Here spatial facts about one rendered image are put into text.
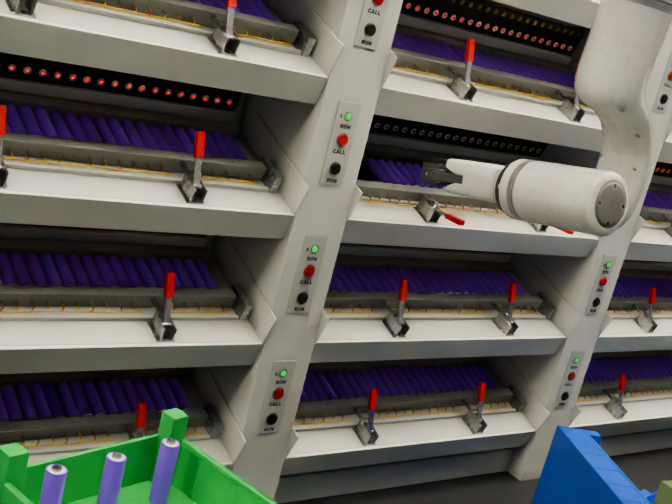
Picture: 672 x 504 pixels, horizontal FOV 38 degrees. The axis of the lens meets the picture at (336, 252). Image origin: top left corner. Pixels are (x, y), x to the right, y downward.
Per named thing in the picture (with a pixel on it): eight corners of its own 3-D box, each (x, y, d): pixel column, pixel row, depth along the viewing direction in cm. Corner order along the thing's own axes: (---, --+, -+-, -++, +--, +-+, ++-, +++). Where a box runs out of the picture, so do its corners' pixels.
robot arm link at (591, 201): (562, 165, 137) (518, 157, 131) (642, 176, 127) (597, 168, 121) (551, 224, 138) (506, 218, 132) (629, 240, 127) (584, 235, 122)
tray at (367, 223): (586, 257, 186) (615, 218, 181) (333, 242, 148) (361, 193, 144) (526, 192, 198) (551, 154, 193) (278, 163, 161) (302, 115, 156)
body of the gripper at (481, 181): (550, 166, 139) (493, 157, 147) (500, 158, 132) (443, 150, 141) (541, 218, 139) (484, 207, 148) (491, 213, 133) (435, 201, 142)
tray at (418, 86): (619, 155, 181) (664, 92, 174) (367, 113, 143) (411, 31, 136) (555, 94, 193) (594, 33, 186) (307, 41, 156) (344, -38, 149)
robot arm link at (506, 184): (560, 164, 137) (543, 162, 139) (517, 157, 131) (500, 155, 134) (549, 223, 138) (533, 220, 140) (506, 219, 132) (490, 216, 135)
